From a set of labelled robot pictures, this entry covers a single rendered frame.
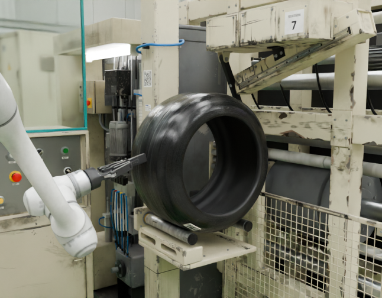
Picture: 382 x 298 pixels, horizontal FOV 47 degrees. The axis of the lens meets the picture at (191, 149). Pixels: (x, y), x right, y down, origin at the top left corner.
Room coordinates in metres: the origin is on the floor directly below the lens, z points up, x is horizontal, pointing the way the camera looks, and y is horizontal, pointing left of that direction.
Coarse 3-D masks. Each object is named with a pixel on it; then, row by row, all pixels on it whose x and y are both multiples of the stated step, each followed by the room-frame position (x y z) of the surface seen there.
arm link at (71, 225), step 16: (16, 112) 1.04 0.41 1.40; (0, 128) 1.02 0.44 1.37; (16, 128) 1.07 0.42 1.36; (16, 144) 1.11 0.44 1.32; (32, 144) 1.16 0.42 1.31; (16, 160) 1.14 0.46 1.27; (32, 160) 1.15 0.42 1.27; (32, 176) 1.16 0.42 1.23; (48, 176) 1.18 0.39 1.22; (48, 192) 1.18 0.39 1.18; (48, 208) 1.20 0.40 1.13; (64, 208) 1.21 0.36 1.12; (80, 208) 1.34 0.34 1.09; (64, 224) 1.24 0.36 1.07; (80, 224) 1.27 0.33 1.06; (64, 240) 1.27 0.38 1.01; (80, 240) 1.27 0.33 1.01; (96, 240) 1.31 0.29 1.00; (80, 256) 1.28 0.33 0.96
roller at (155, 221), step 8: (152, 216) 1.84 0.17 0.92; (152, 224) 1.82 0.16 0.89; (160, 224) 1.76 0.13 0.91; (168, 224) 1.73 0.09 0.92; (168, 232) 1.71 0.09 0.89; (176, 232) 1.66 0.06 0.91; (184, 232) 1.63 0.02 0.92; (192, 232) 1.62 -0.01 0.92; (184, 240) 1.61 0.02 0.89; (192, 240) 1.60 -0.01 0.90
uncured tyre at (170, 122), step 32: (192, 96) 1.69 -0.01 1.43; (224, 96) 1.72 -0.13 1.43; (160, 128) 1.61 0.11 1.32; (192, 128) 1.59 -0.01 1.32; (224, 128) 2.01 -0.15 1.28; (256, 128) 1.77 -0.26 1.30; (160, 160) 1.56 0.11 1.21; (224, 160) 2.02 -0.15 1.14; (256, 160) 1.91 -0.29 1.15; (160, 192) 1.56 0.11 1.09; (224, 192) 1.98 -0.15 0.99; (256, 192) 1.78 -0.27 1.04; (192, 224) 1.62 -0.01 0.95; (224, 224) 1.69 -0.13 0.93
